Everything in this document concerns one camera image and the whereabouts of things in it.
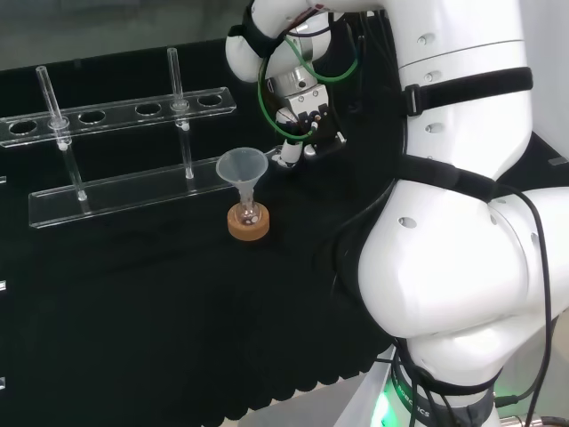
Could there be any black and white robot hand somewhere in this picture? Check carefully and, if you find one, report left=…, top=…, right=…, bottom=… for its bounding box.
left=273, top=82, right=349, bottom=170

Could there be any translucent plastic funnel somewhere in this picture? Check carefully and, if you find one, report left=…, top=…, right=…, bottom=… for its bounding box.
left=215, top=148, right=269, bottom=197

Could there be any clear acrylic funnel stand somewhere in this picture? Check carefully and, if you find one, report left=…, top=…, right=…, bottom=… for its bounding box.
left=0, top=46, right=250, bottom=230

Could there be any small round-bottom glass flask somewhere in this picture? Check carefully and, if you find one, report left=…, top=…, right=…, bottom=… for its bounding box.
left=234, top=189, right=260, bottom=226

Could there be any black bench cloth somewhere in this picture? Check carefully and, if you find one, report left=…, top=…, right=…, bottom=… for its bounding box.
left=0, top=37, right=569, bottom=422

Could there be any green cable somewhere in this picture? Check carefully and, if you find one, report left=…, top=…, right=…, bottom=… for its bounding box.
left=257, top=34, right=360, bottom=143

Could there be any cork ring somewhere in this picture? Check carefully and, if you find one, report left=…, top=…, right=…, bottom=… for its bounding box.
left=227, top=205, right=271, bottom=243

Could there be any black cable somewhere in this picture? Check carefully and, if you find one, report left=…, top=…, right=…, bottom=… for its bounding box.
left=486, top=180, right=555, bottom=408

